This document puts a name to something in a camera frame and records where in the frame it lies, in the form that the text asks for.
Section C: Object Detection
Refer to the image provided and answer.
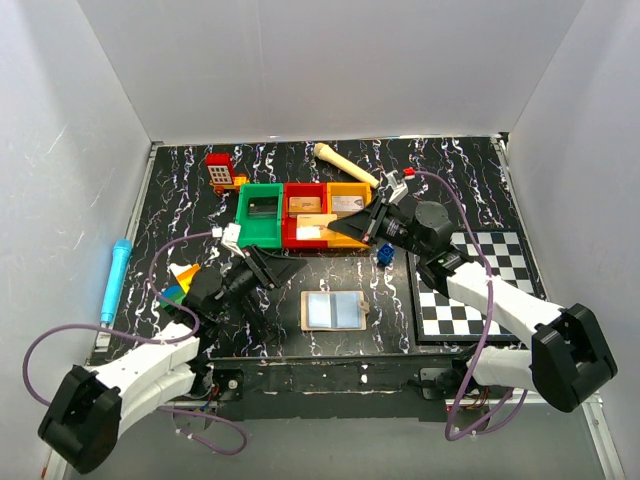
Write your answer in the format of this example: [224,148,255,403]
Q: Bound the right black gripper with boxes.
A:
[328,194,428,259]

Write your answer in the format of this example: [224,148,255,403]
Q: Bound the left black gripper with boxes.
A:
[213,244,307,316]

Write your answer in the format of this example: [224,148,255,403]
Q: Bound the orange gold credit card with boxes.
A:
[296,214,337,242]

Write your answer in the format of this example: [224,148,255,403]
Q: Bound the beige leather card holder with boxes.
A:
[300,291,370,332]

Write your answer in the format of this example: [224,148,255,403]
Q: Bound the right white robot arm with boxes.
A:
[328,199,618,413]

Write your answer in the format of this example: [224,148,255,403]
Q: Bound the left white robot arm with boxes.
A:
[38,245,307,474]

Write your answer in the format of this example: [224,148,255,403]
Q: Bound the silver card box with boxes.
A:
[331,195,365,217]

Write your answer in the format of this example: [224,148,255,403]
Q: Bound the black card box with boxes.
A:
[248,196,279,219]

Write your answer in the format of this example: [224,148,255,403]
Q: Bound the orange card box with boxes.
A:
[288,196,322,217]

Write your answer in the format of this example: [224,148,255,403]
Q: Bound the yellow plastic bin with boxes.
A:
[327,182,372,248]

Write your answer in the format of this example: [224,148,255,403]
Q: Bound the small blue toy block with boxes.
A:
[376,243,395,266]

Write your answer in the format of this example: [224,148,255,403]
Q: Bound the red plastic bin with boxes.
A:
[282,182,328,249]

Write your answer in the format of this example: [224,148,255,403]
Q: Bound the green plastic bin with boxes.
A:
[235,183,284,249]

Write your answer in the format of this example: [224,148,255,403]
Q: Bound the beige toy microphone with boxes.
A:
[313,142,380,189]

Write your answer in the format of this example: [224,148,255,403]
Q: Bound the colourful toy block building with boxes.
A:
[160,263,201,313]

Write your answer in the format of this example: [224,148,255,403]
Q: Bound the checkered chess board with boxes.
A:
[408,230,546,344]

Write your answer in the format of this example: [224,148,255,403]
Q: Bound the blue toy microphone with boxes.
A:
[100,238,132,325]

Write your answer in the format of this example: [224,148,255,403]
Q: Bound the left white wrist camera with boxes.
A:
[211,223,245,258]

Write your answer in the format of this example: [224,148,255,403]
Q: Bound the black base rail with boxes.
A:
[175,355,460,423]

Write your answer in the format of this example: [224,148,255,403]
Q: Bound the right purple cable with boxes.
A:
[412,170,529,442]

